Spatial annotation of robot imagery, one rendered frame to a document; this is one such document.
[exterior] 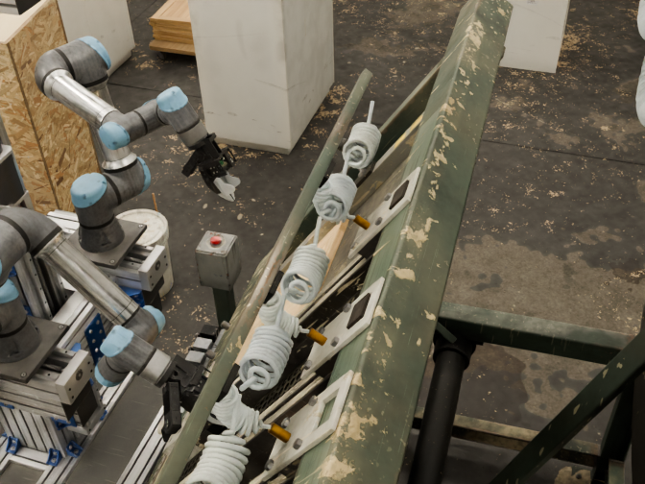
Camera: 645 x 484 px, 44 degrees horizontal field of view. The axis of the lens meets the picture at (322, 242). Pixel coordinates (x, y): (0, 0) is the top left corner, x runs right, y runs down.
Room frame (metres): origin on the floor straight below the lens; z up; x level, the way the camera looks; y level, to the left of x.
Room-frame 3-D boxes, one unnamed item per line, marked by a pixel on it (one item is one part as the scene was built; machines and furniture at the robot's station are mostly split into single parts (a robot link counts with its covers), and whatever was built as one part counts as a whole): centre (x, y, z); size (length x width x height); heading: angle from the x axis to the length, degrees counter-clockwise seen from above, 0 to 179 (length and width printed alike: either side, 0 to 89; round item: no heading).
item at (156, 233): (2.94, 0.88, 0.24); 0.32 x 0.30 x 0.47; 160
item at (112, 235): (2.06, 0.74, 1.09); 0.15 x 0.15 x 0.10
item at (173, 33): (5.52, 0.88, 0.15); 0.61 x 0.52 x 0.31; 160
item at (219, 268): (2.14, 0.38, 0.84); 0.12 x 0.12 x 0.18; 73
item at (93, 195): (2.07, 0.74, 1.20); 0.13 x 0.12 x 0.14; 135
